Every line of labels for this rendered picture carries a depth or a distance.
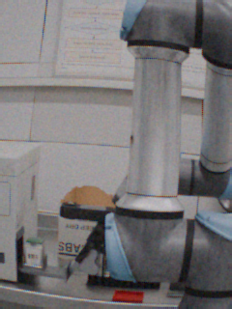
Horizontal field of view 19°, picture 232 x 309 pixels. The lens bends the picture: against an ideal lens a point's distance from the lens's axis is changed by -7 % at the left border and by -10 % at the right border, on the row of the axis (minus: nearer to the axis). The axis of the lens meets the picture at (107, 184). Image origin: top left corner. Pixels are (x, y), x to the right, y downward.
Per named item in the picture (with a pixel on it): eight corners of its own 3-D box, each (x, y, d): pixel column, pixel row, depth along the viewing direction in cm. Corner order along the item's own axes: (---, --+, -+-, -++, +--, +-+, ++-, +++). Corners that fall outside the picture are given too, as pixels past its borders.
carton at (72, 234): (55, 258, 186) (56, 202, 184) (71, 235, 215) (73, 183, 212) (150, 267, 184) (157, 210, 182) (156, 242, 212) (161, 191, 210)
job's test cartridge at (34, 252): (25, 267, 160) (24, 242, 159) (29, 263, 164) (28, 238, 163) (42, 270, 159) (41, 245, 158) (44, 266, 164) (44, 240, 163)
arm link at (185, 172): (192, 162, 139) (189, 154, 150) (135, 156, 139) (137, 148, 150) (189, 202, 140) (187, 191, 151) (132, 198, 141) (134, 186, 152)
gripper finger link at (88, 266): (85, 289, 158) (107, 260, 156) (63, 275, 158) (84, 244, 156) (86, 286, 161) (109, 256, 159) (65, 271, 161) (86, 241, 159)
